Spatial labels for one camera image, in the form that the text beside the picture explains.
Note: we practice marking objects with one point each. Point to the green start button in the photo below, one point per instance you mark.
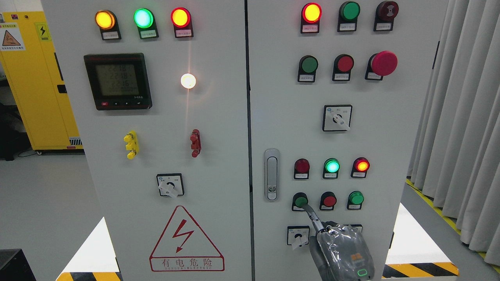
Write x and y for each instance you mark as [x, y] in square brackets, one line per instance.
[300, 199]

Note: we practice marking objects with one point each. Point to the upper green push button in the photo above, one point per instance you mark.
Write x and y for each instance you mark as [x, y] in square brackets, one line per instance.
[307, 69]

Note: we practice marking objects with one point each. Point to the lower red push button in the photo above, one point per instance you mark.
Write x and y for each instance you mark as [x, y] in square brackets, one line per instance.
[327, 201]

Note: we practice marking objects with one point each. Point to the red push button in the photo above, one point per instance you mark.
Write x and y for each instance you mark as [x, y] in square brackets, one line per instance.
[327, 201]
[342, 68]

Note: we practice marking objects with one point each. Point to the lower right green button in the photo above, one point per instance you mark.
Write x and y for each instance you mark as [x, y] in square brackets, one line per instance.
[355, 200]

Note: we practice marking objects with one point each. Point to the upper red push button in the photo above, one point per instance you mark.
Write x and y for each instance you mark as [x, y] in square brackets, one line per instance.
[342, 68]

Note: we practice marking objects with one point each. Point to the red emergency stop mushroom button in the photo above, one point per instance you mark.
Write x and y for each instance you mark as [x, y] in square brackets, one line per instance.
[381, 64]

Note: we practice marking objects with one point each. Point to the grey electrical control cabinet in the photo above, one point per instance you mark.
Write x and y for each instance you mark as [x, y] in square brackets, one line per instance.
[247, 99]

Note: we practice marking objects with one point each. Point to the red terminal block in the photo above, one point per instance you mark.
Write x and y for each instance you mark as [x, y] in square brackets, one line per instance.
[195, 139]

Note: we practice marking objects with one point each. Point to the dark red indicator light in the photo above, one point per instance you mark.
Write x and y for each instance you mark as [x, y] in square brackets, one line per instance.
[301, 169]

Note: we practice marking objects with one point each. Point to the lit green indicator light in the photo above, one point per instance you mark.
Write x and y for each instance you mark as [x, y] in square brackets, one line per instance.
[331, 168]

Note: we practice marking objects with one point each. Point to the white lit indicator lamp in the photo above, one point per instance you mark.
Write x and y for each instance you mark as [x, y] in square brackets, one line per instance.
[188, 80]

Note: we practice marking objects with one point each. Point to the lit red indicator light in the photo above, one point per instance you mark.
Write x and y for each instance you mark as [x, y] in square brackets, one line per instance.
[360, 167]

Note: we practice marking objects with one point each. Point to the yellow terminal block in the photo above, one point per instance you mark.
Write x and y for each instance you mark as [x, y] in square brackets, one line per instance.
[132, 144]

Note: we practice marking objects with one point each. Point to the red high voltage warning sticker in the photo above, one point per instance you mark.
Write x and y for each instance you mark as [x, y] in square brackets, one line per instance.
[184, 246]

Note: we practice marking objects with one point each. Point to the red indicator light top left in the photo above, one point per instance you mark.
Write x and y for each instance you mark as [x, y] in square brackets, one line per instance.
[182, 23]

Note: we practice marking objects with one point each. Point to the red indicator light top right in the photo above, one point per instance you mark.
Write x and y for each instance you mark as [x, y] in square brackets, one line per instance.
[310, 18]

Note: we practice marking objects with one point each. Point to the black digital power meter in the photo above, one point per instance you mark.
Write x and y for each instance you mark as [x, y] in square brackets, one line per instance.
[118, 81]

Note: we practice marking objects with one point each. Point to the green indicator light top left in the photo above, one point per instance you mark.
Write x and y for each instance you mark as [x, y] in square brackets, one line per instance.
[146, 24]

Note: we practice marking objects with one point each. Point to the green indicator light top right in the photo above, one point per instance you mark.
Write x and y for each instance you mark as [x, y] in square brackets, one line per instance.
[348, 15]

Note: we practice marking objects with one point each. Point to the amber indicator light top left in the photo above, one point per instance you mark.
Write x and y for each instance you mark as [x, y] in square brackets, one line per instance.
[108, 25]

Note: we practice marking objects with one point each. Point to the dark red buzzer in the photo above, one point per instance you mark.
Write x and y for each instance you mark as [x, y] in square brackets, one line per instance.
[385, 14]

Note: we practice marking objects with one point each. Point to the grey curtain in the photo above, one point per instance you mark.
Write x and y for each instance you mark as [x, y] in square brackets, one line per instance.
[457, 150]

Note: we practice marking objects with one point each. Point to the yellow safety cabinet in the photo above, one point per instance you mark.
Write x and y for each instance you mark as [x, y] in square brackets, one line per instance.
[30, 62]

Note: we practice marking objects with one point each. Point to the grey cabinet door handle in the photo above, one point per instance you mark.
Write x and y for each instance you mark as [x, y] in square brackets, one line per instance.
[271, 174]

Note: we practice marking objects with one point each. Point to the upper right selector switch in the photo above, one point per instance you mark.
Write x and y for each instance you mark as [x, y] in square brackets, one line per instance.
[336, 118]

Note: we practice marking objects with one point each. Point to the left door selector switch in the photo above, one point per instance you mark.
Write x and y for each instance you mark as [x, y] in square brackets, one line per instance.
[170, 185]

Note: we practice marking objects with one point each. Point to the lower white selector switch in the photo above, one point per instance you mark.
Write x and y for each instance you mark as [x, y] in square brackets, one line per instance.
[297, 236]

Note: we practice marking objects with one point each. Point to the black key switch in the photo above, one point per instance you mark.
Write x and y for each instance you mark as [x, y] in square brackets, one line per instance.
[358, 226]

